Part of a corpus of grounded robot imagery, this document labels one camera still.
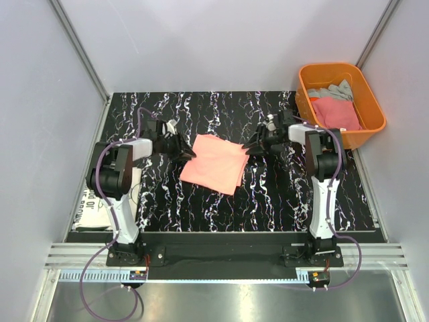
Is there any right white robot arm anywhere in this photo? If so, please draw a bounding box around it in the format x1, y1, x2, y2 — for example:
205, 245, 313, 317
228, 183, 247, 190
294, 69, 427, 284
242, 111, 346, 241

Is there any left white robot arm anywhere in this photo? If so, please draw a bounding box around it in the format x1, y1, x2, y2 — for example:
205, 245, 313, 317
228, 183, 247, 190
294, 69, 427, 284
86, 119, 196, 266

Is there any grey t-shirt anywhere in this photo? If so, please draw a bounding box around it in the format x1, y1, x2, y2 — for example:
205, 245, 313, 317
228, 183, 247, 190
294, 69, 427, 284
307, 79, 354, 101

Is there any dark pink t-shirt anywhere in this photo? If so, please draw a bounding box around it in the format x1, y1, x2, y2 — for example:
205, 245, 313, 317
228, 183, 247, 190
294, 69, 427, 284
311, 97, 362, 131

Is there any salmon pink t-shirt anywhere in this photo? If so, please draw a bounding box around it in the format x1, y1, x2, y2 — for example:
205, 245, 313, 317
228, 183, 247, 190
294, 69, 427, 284
180, 134, 249, 195

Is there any folded white printed t-shirt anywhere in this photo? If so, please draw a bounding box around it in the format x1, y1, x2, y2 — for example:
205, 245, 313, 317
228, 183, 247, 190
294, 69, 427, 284
72, 167, 142, 231

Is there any orange plastic bin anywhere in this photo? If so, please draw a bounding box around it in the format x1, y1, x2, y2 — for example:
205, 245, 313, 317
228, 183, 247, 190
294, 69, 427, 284
295, 62, 387, 150

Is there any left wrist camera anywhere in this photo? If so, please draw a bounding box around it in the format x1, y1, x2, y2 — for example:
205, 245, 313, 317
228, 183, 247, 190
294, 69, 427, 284
165, 119, 178, 136

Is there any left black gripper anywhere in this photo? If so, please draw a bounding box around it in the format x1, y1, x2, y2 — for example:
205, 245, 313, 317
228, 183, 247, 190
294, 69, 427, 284
158, 131, 196, 162

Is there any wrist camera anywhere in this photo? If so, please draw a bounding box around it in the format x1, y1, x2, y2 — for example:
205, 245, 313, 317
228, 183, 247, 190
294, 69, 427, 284
165, 119, 178, 136
264, 114, 277, 131

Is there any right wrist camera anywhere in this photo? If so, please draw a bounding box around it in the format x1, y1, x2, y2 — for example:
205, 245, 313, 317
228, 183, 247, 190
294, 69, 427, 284
264, 114, 277, 131

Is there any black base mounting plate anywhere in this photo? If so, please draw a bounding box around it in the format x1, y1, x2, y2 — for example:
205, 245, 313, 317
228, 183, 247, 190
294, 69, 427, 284
65, 231, 346, 281

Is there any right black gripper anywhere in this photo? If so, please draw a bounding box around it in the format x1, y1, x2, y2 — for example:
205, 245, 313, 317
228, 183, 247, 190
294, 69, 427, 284
242, 125, 286, 157

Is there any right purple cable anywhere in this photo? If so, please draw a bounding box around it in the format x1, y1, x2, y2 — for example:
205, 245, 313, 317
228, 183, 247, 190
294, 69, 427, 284
278, 115, 362, 291

